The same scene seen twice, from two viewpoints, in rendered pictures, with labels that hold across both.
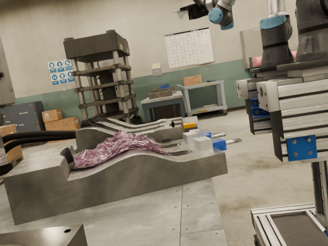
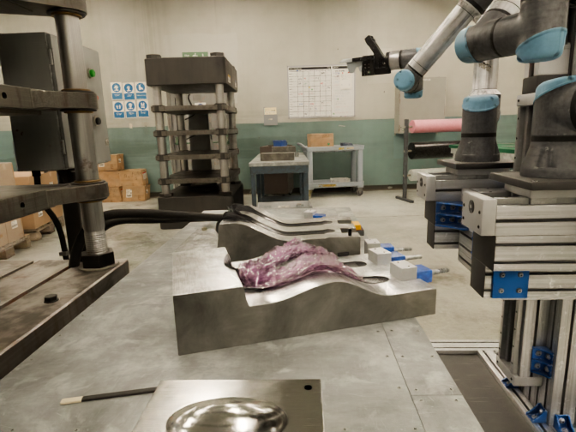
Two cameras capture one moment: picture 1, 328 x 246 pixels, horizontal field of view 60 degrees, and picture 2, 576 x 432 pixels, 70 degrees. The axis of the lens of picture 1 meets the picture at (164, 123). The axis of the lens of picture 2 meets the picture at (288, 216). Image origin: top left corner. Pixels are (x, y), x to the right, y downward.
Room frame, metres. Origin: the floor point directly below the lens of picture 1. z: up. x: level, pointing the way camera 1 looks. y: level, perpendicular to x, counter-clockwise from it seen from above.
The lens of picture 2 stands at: (-0.06, 0.20, 1.17)
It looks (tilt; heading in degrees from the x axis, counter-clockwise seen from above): 12 degrees down; 356
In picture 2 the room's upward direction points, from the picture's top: 2 degrees counter-clockwise
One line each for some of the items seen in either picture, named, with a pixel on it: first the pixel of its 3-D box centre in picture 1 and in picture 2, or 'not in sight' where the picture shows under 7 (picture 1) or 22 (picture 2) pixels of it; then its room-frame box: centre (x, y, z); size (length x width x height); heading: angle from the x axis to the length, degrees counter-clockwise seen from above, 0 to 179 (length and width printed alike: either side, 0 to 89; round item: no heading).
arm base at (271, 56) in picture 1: (276, 54); (477, 147); (1.40, -0.59, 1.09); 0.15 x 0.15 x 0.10
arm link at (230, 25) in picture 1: (225, 18); (412, 83); (1.64, -0.43, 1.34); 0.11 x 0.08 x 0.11; 147
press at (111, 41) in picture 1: (110, 92); (202, 142); (5.77, 0.96, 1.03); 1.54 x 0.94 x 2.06; 176
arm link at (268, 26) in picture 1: (273, 30); (479, 113); (1.41, -0.59, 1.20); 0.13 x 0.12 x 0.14; 147
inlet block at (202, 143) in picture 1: (219, 144); (422, 273); (0.77, -0.14, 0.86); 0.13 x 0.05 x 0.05; 101
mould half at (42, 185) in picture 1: (120, 161); (297, 281); (0.76, 0.13, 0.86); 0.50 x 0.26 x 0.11; 101
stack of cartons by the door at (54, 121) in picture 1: (62, 124); (123, 177); (7.51, 2.64, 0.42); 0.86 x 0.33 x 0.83; 86
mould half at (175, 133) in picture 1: (120, 135); (269, 234); (1.13, 0.18, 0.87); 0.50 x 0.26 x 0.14; 84
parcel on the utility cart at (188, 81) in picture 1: (192, 81); (320, 141); (7.11, -0.86, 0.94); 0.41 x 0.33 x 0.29; 94
